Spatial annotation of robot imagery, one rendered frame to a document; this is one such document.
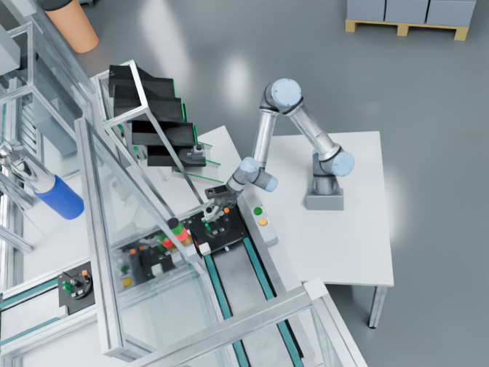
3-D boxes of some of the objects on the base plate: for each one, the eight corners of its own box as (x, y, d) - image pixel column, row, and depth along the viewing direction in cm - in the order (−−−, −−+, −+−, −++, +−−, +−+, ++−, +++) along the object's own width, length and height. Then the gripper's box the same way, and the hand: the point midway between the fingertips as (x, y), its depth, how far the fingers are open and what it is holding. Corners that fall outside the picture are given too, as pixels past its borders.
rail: (243, 197, 211) (239, 186, 202) (316, 357, 158) (314, 352, 149) (234, 201, 211) (229, 190, 202) (303, 362, 158) (301, 357, 149)
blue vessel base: (84, 194, 238) (58, 169, 216) (86, 213, 229) (60, 189, 207) (61, 204, 237) (33, 180, 216) (62, 223, 228) (33, 201, 207)
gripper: (247, 196, 171) (223, 225, 182) (238, 177, 178) (215, 206, 189) (231, 194, 166) (207, 223, 177) (223, 174, 173) (201, 204, 184)
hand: (208, 212), depth 181 cm, fingers closed on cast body, 4 cm apart
